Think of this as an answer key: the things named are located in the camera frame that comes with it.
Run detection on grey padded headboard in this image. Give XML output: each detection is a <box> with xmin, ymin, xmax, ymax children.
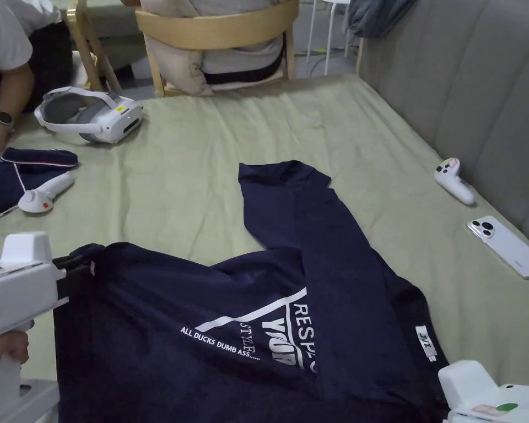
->
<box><xmin>358</xmin><ymin>0</ymin><xmax>529</xmax><ymax>253</ymax></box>

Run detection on white metal table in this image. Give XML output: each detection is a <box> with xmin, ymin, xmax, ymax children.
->
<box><xmin>305</xmin><ymin>0</ymin><xmax>350</xmax><ymax>68</ymax></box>

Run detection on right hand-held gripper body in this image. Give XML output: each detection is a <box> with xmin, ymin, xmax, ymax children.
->
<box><xmin>438</xmin><ymin>360</ymin><xmax>529</xmax><ymax>423</ymax></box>

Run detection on white hand controller coloured stickers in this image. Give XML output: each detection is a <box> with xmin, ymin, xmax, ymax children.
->
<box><xmin>434</xmin><ymin>156</ymin><xmax>476</xmax><ymax>207</ymax></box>

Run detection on white hand controller red dot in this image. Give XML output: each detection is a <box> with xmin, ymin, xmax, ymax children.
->
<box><xmin>17</xmin><ymin>171</ymin><xmax>76</xmax><ymax>215</ymax></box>

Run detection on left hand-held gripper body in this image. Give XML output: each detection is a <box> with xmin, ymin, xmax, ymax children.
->
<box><xmin>0</xmin><ymin>232</ymin><xmax>71</xmax><ymax>423</ymax></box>

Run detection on bed with pale green sheet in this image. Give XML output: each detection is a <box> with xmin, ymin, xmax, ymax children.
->
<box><xmin>0</xmin><ymin>74</ymin><xmax>529</xmax><ymax>423</ymax></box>

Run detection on white headset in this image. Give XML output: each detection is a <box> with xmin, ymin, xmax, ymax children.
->
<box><xmin>34</xmin><ymin>86</ymin><xmax>143</xmax><ymax>145</ymax></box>

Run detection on dark blue printed shirt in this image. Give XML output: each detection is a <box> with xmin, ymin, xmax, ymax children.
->
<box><xmin>52</xmin><ymin>160</ymin><xmax>451</xmax><ymax>423</ymax></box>

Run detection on white phone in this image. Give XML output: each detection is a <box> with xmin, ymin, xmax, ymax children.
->
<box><xmin>467</xmin><ymin>215</ymin><xmax>529</xmax><ymax>280</ymax></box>

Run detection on person's left hand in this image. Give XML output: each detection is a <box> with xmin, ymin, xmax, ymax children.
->
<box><xmin>0</xmin><ymin>329</ymin><xmax>30</xmax><ymax>399</ymax></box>

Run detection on wooden chair with cushion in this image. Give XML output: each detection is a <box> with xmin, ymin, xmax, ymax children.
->
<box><xmin>134</xmin><ymin>0</ymin><xmax>301</xmax><ymax>98</ymax></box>

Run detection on dark blue garment white trim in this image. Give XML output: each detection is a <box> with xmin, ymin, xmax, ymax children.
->
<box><xmin>0</xmin><ymin>147</ymin><xmax>80</xmax><ymax>224</ymax></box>

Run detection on grey-blue cloth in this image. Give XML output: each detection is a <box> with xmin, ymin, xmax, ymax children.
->
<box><xmin>347</xmin><ymin>0</ymin><xmax>419</xmax><ymax>39</ymax></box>

